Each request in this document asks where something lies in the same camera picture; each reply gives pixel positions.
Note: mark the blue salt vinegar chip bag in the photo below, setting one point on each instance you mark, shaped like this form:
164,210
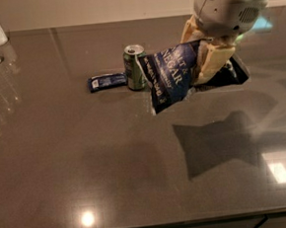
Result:
170,74

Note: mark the green soda can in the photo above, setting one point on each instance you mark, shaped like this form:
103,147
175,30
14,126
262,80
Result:
133,73

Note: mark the grey robot gripper body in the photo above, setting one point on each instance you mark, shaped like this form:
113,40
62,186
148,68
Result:
224,10

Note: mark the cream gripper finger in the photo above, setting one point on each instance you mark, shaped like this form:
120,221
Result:
210,59
191,31

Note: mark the small blue snack packet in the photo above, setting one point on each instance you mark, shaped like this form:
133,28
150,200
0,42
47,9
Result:
106,81

